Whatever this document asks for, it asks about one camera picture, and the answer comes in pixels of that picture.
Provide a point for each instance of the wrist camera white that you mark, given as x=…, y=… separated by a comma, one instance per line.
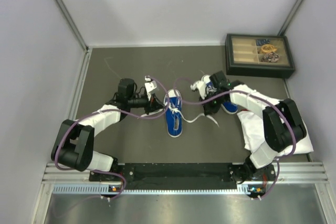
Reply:
x=150, y=85
x=199, y=86

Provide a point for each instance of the grey slotted cable duct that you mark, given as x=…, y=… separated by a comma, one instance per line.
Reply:
x=111, y=190

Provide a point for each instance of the white folded shirt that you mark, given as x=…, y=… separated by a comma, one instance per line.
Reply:
x=254, y=137

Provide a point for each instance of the black compartment display box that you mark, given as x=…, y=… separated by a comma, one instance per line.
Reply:
x=242, y=57

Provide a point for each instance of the blue patterned item in box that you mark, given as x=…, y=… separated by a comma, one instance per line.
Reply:
x=261, y=42

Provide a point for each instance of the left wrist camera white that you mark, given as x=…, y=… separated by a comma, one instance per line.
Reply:
x=150, y=85

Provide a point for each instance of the floral item in box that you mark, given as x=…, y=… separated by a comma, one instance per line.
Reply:
x=270, y=57

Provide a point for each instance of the yellow item in box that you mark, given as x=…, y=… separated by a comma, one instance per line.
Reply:
x=268, y=48

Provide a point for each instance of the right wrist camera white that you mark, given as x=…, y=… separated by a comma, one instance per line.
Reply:
x=199, y=86

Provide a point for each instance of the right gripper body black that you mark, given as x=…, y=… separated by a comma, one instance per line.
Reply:
x=214, y=106

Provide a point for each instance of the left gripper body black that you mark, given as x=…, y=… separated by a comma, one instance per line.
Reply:
x=142, y=100

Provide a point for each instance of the blue sneaker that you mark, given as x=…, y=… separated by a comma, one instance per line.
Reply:
x=173, y=114
x=227, y=106

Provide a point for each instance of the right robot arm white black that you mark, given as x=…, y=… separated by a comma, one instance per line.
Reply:
x=280, y=121

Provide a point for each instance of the white shoelace of sneaker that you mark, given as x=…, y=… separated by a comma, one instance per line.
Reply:
x=194, y=119

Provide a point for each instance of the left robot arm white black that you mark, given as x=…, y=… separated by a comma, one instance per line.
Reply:
x=74, y=146

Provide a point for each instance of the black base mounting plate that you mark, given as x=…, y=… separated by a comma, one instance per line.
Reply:
x=188, y=176

